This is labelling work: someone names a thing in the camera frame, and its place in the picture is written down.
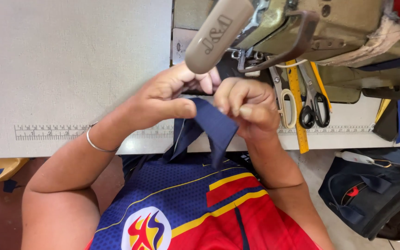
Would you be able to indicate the person's left hand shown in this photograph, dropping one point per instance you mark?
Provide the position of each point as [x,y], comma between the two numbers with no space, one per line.
[158,97]

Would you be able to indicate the person's right hand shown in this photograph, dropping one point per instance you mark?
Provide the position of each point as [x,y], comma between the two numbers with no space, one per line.
[259,107]

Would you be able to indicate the navy blue fabric piece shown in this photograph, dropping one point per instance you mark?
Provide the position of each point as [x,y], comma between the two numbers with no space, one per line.
[214,126]

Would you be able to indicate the yellow ruler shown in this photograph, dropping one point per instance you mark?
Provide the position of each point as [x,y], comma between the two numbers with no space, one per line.
[299,114]

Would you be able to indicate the silver bangle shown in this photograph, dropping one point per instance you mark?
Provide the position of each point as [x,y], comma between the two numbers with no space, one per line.
[94,145]

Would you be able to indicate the beige sewing machine lamp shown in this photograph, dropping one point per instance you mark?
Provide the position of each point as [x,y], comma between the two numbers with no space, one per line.
[217,36]

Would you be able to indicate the white plastic bottle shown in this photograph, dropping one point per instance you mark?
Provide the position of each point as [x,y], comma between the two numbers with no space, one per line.
[352,157]

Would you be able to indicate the olive green sewing machine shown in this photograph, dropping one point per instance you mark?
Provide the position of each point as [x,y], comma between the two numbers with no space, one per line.
[342,31]

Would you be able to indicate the printed ruler strip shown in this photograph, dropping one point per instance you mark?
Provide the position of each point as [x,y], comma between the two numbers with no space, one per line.
[50,132]

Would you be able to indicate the blue red yellow jersey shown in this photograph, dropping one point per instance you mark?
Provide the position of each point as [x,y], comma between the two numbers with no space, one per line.
[193,208]

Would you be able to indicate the dark fabric piece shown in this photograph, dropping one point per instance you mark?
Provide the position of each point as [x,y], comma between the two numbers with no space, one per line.
[387,121]

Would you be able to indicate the black bag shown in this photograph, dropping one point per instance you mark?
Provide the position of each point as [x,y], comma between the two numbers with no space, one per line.
[370,201]

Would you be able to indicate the metal key clip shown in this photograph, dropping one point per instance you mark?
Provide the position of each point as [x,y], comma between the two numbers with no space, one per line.
[394,164]

